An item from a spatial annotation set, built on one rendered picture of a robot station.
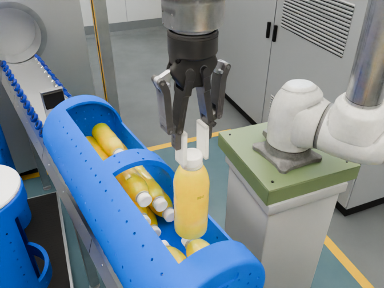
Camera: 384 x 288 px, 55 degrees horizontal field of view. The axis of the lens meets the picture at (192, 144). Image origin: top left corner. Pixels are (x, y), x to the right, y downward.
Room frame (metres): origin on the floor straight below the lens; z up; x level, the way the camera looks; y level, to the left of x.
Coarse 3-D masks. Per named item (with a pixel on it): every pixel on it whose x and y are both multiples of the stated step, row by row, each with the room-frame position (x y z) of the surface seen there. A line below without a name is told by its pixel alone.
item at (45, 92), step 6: (48, 90) 1.52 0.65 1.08; (54, 90) 1.53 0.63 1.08; (60, 90) 1.54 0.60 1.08; (42, 96) 1.50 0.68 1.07; (48, 96) 1.50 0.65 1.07; (54, 96) 1.51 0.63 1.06; (60, 96) 1.53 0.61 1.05; (42, 102) 1.51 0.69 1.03; (48, 102) 1.49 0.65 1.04; (54, 102) 1.51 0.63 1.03; (60, 102) 1.52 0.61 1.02; (48, 108) 1.49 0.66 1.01; (48, 114) 1.50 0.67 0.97
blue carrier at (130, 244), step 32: (64, 128) 1.01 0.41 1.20; (64, 160) 0.91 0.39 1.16; (96, 160) 0.83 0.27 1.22; (128, 160) 0.80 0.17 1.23; (160, 160) 0.85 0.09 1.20; (96, 192) 0.73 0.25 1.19; (96, 224) 0.66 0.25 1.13; (128, 224) 0.60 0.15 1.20; (160, 224) 0.81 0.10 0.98; (128, 256) 0.54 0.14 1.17; (160, 256) 0.50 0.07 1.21; (192, 256) 0.49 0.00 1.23; (224, 256) 0.49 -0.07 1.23
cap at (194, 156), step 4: (188, 148) 0.55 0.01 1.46; (192, 148) 0.55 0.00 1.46; (188, 152) 0.54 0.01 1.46; (192, 152) 0.54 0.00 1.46; (196, 152) 0.54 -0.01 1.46; (200, 152) 0.54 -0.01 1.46; (188, 156) 0.53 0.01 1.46; (192, 156) 0.53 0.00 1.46; (196, 156) 0.53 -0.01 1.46; (200, 156) 0.53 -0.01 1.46; (188, 160) 0.51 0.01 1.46; (192, 160) 0.51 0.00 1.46; (196, 160) 0.51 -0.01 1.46; (200, 160) 0.52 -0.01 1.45; (188, 164) 0.51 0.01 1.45; (192, 164) 0.51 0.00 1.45; (196, 164) 0.51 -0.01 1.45; (200, 164) 0.52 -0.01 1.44
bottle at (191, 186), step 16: (176, 176) 0.52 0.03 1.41; (192, 176) 0.51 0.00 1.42; (208, 176) 0.53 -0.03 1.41; (176, 192) 0.51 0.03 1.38; (192, 192) 0.50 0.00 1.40; (208, 192) 0.52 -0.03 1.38; (176, 208) 0.51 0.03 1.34; (192, 208) 0.50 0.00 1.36; (208, 208) 0.53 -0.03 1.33; (176, 224) 0.51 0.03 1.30; (192, 224) 0.50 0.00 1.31
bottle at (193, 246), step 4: (188, 240) 0.63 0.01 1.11; (192, 240) 0.63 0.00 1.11; (196, 240) 0.62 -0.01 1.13; (200, 240) 0.62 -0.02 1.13; (188, 244) 0.62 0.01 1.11; (192, 244) 0.61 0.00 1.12; (196, 244) 0.60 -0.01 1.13; (200, 244) 0.60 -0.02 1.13; (204, 244) 0.60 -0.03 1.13; (208, 244) 0.61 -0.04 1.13; (188, 248) 0.60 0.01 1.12; (192, 248) 0.60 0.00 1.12; (196, 248) 0.59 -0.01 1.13; (200, 248) 0.59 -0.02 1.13; (188, 252) 0.59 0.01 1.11; (192, 252) 0.59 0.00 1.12; (188, 256) 0.59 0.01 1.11
